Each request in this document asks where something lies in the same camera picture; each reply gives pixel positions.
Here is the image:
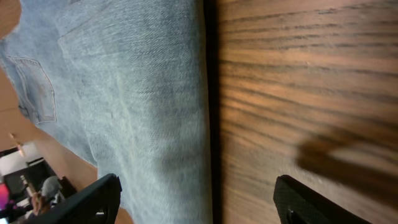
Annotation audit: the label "dark background furniture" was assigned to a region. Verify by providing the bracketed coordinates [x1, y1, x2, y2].
[4, 158, 77, 203]

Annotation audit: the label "seated person in background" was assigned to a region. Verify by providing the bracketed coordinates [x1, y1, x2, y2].
[29, 175, 60, 220]

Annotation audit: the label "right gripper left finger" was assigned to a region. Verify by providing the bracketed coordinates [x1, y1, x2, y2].
[26, 174, 122, 224]

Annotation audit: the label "light blue denim jeans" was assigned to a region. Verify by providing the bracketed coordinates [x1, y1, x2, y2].
[1, 0, 213, 223]

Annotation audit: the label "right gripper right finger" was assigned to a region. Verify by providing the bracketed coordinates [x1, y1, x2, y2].
[273, 175, 370, 224]

